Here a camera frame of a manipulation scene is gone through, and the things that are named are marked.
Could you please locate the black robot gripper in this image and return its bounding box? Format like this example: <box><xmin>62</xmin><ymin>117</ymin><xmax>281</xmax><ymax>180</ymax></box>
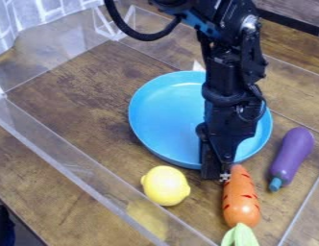
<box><xmin>196</xmin><ymin>86</ymin><xmax>267</xmax><ymax>181</ymax></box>

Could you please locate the orange toy carrot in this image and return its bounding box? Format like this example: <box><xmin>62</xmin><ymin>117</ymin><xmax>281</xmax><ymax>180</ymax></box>
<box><xmin>221</xmin><ymin>164</ymin><xmax>261</xmax><ymax>246</ymax></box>

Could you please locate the yellow toy lemon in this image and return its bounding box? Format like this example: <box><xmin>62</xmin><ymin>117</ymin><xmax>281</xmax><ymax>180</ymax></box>
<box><xmin>141</xmin><ymin>165</ymin><xmax>190</xmax><ymax>207</ymax></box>

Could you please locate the blue round plate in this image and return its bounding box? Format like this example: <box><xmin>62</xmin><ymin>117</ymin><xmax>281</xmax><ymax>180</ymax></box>
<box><xmin>128</xmin><ymin>70</ymin><xmax>273</xmax><ymax>171</ymax></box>

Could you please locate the purple toy eggplant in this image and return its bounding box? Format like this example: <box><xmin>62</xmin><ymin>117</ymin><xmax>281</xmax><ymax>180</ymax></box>
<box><xmin>269</xmin><ymin>127</ymin><xmax>315</xmax><ymax>192</ymax></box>

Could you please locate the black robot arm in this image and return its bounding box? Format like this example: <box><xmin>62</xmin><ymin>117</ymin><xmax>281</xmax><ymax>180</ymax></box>
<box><xmin>149</xmin><ymin>0</ymin><xmax>268</xmax><ymax>180</ymax></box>

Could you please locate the white patterned curtain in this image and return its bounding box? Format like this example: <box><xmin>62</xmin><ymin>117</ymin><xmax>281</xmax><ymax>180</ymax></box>
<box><xmin>0</xmin><ymin>0</ymin><xmax>104</xmax><ymax>57</ymax></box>

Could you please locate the clear acrylic enclosure wall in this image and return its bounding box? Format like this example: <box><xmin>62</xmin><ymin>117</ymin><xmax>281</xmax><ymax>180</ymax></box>
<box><xmin>0</xmin><ymin>7</ymin><xmax>319</xmax><ymax>246</ymax></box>

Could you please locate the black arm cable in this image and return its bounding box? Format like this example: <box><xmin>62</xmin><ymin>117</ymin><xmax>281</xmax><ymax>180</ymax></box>
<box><xmin>104</xmin><ymin>0</ymin><xmax>182</xmax><ymax>42</ymax></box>

